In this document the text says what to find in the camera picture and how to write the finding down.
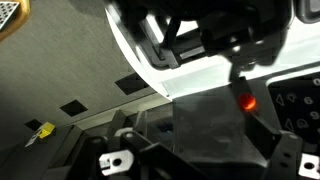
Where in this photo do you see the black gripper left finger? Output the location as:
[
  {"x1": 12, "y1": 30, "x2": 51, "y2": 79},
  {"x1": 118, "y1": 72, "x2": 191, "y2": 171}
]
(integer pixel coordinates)
[{"x1": 66, "y1": 110, "x2": 211, "y2": 180}]

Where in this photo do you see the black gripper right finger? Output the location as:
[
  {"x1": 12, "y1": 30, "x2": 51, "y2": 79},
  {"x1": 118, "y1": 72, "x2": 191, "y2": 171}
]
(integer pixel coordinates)
[{"x1": 246, "y1": 112, "x2": 320, "y2": 180}]

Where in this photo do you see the orange cooker button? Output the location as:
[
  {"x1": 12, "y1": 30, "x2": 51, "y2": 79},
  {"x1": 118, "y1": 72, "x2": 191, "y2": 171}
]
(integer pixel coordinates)
[{"x1": 237, "y1": 93, "x2": 258, "y2": 112}]

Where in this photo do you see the white toy cooker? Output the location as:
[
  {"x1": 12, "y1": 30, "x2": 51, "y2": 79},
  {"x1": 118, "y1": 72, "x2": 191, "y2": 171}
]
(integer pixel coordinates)
[{"x1": 105, "y1": 0, "x2": 320, "y2": 171}]

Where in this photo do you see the black square floor socket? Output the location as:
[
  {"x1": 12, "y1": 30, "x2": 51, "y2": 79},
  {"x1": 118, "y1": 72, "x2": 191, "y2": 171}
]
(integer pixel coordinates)
[
  {"x1": 23, "y1": 118, "x2": 43, "y2": 132},
  {"x1": 114, "y1": 72, "x2": 150, "y2": 96},
  {"x1": 59, "y1": 99, "x2": 89, "y2": 118}
]

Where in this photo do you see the yellow and white tag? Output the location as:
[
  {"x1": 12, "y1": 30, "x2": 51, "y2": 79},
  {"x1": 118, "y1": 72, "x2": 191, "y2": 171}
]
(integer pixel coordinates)
[{"x1": 24, "y1": 121, "x2": 57, "y2": 148}]

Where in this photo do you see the wooden board with checker pattern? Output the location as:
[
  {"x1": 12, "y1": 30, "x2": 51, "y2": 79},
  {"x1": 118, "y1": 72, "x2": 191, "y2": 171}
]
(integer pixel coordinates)
[{"x1": 0, "y1": 0, "x2": 32, "y2": 43}]

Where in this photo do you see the dark grey metal frame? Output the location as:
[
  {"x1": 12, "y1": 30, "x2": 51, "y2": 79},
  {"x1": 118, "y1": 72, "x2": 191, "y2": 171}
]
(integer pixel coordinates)
[{"x1": 0, "y1": 109, "x2": 174, "y2": 180}]

